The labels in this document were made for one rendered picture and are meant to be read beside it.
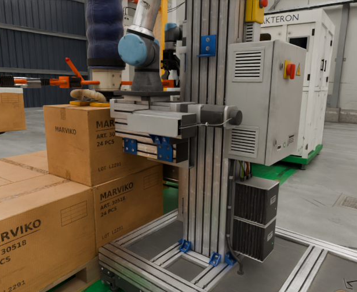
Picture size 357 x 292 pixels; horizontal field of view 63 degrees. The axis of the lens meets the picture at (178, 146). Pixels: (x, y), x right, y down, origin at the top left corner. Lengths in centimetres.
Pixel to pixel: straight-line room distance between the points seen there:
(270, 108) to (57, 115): 112
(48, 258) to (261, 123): 112
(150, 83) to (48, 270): 98
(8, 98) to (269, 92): 252
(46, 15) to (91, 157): 1247
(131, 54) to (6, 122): 213
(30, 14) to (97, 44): 1185
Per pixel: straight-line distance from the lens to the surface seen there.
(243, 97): 120
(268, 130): 116
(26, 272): 152
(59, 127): 172
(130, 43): 121
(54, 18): 1403
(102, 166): 160
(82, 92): 173
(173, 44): 185
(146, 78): 134
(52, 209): 147
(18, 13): 1338
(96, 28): 177
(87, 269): 174
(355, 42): 1050
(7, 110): 316
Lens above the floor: 106
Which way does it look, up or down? 12 degrees down
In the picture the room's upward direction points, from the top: 1 degrees clockwise
